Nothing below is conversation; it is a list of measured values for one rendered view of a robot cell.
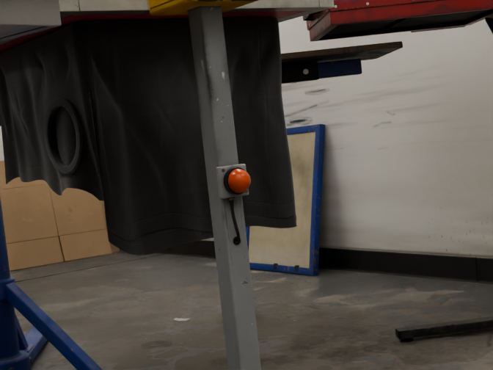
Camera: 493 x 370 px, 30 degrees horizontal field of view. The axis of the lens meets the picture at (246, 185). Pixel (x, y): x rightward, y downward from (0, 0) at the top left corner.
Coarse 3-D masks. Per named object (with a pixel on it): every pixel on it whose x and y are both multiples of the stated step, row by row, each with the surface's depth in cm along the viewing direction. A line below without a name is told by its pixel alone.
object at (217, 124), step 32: (160, 0) 143; (192, 0) 137; (224, 0) 140; (256, 0) 143; (192, 32) 145; (224, 64) 145; (224, 96) 145; (224, 128) 145; (224, 160) 144; (224, 192) 143; (224, 224) 144; (224, 256) 145; (224, 288) 146; (224, 320) 148; (256, 352) 147
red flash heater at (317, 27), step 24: (336, 0) 270; (360, 0) 271; (384, 0) 271; (408, 0) 272; (432, 0) 272; (456, 0) 273; (480, 0) 274; (312, 24) 304; (336, 24) 271; (360, 24) 292; (384, 24) 300; (408, 24) 308; (432, 24) 316; (456, 24) 316
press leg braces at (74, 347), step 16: (16, 288) 286; (16, 304) 283; (32, 304) 284; (16, 320) 313; (32, 320) 281; (48, 320) 281; (48, 336) 279; (64, 336) 279; (64, 352) 277; (80, 352) 277; (80, 368) 275; (96, 368) 275
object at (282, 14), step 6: (222, 12) 172; (228, 12) 173; (234, 12) 174; (240, 12) 175; (246, 12) 176; (252, 12) 177; (258, 12) 178; (264, 12) 179; (270, 12) 180; (276, 12) 181; (282, 12) 182; (288, 12) 183; (294, 12) 184; (300, 12) 185; (186, 18) 175
